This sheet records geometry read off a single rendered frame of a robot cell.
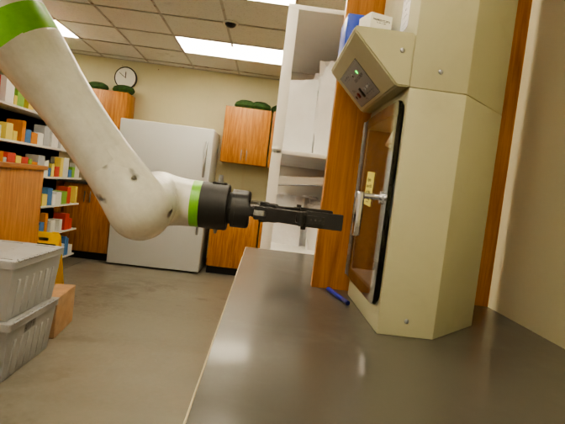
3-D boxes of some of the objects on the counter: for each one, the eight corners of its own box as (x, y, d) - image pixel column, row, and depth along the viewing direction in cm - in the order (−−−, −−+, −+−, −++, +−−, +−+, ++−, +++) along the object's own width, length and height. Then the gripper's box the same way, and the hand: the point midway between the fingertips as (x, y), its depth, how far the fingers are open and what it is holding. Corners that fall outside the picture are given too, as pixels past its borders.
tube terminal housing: (440, 304, 122) (483, 7, 118) (504, 347, 90) (564, -59, 86) (347, 294, 121) (386, -6, 117) (376, 334, 89) (431, -78, 85)
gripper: (227, 189, 80) (350, 204, 81) (236, 188, 105) (330, 199, 106) (222, 232, 80) (345, 246, 81) (232, 221, 105) (326, 232, 106)
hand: (331, 219), depth 93 cm, fingers open, 13 cm apart
